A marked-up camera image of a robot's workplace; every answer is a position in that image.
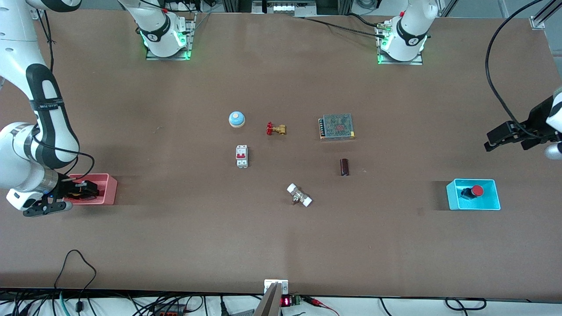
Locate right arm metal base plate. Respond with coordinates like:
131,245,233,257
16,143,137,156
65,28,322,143
146,13,196,61

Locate metal fitting white ends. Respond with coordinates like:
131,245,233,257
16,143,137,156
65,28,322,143
287,183,313,208

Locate red clip wire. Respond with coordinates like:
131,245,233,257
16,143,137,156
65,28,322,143
303,296,341,316

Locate cyan plastic box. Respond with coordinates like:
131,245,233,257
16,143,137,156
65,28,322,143
446,179,501,211

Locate metal mesh power supply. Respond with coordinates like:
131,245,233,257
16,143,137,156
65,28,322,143
318,114,356,141

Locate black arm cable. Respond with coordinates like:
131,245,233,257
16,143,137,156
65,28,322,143
485,0,545,137
33,9,95,181

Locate metal rack device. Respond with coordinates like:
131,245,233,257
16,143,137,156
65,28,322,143
252,0,317,17

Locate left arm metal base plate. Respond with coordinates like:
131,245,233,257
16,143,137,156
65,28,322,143
377,22,424,65

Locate black looped cable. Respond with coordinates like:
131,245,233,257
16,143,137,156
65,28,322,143
54,249,97,316

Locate black tabletop cable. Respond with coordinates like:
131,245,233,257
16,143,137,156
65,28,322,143
303,13,387,36

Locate red push button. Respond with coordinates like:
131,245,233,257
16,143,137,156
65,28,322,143
460,185,484,200

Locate aluminium frame profile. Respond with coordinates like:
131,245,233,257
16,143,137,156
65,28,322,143
529,0,562,30

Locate pink plastic box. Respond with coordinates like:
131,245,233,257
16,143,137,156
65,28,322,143
62,173,118,206

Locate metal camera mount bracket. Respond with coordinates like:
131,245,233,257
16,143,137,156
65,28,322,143
263,279,289,316

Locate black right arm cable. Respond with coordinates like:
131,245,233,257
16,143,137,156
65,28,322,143
33,9,95,181

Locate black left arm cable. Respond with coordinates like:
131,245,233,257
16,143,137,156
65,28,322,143
485,0,545,137

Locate black coiled floor cable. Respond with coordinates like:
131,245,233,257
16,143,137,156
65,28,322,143
445,298,487,311

